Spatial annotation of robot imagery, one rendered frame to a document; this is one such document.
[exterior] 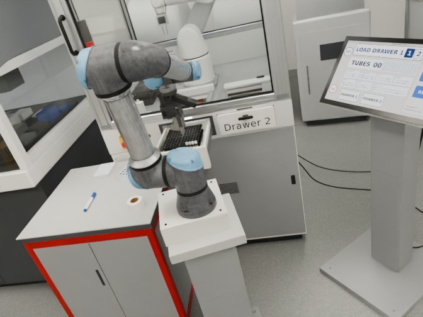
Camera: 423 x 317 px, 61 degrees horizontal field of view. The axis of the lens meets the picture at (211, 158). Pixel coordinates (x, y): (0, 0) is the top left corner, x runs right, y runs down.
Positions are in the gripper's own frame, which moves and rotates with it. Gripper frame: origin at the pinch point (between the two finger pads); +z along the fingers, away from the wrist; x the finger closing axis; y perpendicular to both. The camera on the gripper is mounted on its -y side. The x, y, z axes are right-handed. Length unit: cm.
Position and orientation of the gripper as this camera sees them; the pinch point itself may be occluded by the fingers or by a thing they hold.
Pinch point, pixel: (184, 130)
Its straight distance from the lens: 165.7
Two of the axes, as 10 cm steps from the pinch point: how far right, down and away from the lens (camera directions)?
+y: -9.8, 1.6, 1.4
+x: -0.4, 5.1, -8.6
